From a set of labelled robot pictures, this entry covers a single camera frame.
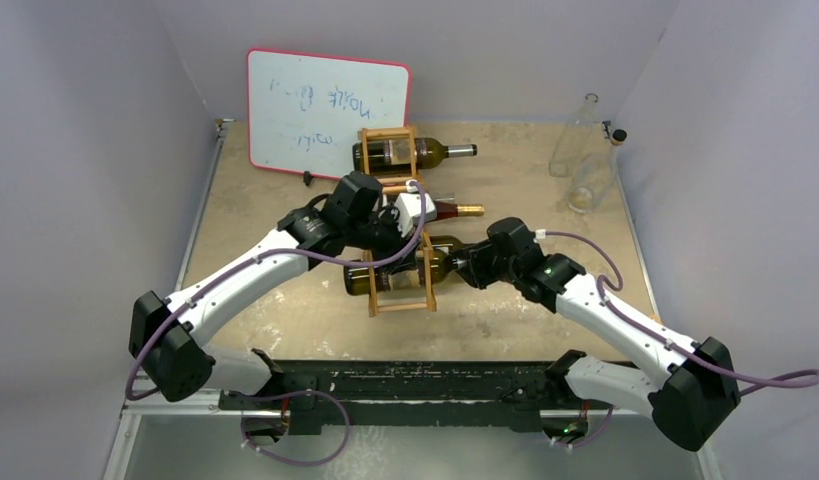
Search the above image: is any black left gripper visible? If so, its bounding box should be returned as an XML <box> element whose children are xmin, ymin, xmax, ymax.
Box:
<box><xmin>346</xmin><ymin>202</ymin><xmax>421</xmax><ymax>273</ymax></box>

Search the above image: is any clear square glass bottle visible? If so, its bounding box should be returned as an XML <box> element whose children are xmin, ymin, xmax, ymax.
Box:
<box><xmin>566</xmin><ymin>129</ymin><xmax>628</xmax><ymax>214</ymax></box>

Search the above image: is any clear round glass bottle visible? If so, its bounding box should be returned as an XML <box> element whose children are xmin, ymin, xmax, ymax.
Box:
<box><xmin>548</xmin><ymin>93</ymin><xmax>600</xmax><ymax>178</ymax></box>

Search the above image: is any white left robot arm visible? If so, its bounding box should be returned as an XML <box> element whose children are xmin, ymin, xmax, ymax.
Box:
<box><xmin>125</xmin><ymin>171</ymin><xmax>435</xmax><ymax>409</ymax></box>

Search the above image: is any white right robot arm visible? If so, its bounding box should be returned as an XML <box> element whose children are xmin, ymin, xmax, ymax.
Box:
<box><xmin>450</xmin><ymin>217</ymin><xmax>741</xmax><ymax>452</ymax></box>

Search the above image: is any green bottle black neck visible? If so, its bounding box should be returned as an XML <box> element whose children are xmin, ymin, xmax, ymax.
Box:
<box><xmin>429</xmin><ymin>235</ymin><xmax>466</xmax><ymax>253</ymax></box>

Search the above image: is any green bottle silver cap front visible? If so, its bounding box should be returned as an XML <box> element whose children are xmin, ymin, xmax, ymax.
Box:
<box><xmin>343</xmin><ymin>249</ymin><xmax>458</xmax><ymax>296</ymax></box>

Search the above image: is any green bottle silver cap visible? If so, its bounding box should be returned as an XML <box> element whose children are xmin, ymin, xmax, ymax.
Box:
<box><xmin>367</xmin><ymin>137</ymin><xmax>478</xmax><ymax>174</ymax></box>
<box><xmin>343</xmin><ymin>249</ymin><xmax>458</xmax><ymax>296</ymax></box>

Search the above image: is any red wine bottle gold cap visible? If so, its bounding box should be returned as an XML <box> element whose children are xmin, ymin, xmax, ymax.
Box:
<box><xmin>434</xmin><ymin>201</ymin><xmax>485</xmax><ymax>221</ymax></box>

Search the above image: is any green bottle silver cap top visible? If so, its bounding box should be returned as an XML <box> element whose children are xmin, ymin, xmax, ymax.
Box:
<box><xmin>367</xmin><ymin>137</ymin><xmax>478</xmax><ymax>174</ymax></box>

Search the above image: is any wooden wine rack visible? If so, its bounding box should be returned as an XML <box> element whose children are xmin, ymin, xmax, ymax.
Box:
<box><xmin>358</xmin><ymin>126</ymin><xmax>437</xmax><ymax>317</ymax></box>

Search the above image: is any pink-framed whiteboard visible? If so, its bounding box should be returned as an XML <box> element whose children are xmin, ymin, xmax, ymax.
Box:
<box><xmin>246</xmin><ymin>48</ymin><xmax>412</xmax><ymax>179</ymax></box>

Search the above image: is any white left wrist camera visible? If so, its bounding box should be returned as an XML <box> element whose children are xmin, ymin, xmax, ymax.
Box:
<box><xmin>393</xmin><ymin>193</ymin><xmax>438</xmax><ymax>238</ymax></box>

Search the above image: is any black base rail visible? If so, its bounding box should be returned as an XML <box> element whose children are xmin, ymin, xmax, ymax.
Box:
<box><xmin>120</xmin><ymin>359</ymin><xmax>649</xmax><ymax>435</ymax></box>

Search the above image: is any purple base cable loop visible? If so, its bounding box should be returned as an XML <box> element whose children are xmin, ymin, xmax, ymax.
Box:
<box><xmin>239</xmin><ymin>389</ymin><xmax>353</xmax><ymax>469</ymax></box>

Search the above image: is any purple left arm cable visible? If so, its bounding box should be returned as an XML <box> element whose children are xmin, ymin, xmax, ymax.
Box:
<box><xmin>124</xmin><ymin>180</ymin><xmax>429</xmax><ymax>403</ymax></box>

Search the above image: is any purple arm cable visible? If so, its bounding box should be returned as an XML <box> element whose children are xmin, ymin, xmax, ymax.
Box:
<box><xmin>124</xmin><ymin>180</ymin><xmax>429</xmax><ymax>403</ymax></box>
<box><xmin>538</xmin><ymin>229</ymin><xmax>819</xmax><ymax>399</ymax></box>

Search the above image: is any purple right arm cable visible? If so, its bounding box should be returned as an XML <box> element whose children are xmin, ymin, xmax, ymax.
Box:
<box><xmin>538</xmin><ymin>229</ymin><xmax>819</xmax><ymax>399</ymax></box>

